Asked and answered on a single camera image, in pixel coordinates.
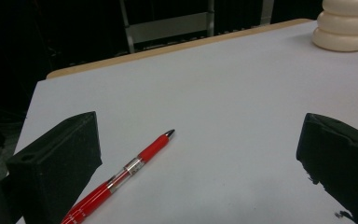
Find metal stand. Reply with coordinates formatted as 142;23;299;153
118;0;216;54

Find cream ribbed pen holder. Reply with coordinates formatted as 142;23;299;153
311;0;358;53

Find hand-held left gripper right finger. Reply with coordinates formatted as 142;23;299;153
296;112;358;224

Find red pen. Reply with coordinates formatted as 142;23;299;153
61;129;176;224

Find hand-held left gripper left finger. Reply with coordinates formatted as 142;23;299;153
6;110;103;224

